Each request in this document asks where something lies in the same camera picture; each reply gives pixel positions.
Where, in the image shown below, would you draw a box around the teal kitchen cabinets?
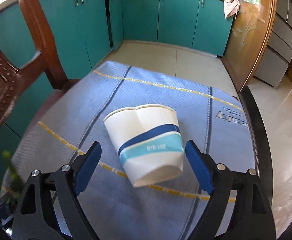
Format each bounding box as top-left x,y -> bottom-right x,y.
0,0 -> 234,196

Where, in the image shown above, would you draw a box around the dark green vegetable leaves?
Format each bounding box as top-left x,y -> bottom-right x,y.
2,151 -> 24,200

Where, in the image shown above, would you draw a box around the pink hanging towel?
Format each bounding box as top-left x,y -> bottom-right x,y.
223,0 -> 240,19

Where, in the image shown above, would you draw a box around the white blue paper cup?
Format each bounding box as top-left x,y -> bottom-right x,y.
104,104 -> 185,187

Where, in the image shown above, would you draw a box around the wooden glass sliding door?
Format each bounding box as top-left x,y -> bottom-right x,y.
221,0 -> 277,93

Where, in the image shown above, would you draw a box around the blue placemat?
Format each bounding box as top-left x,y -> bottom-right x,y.
12,61 -> 255,239

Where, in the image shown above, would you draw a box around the grey refrigerator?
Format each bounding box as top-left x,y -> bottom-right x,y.
254,0 -> 292,88

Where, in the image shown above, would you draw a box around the carved wooden chair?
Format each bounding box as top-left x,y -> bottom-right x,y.
0,0 -> 89,169

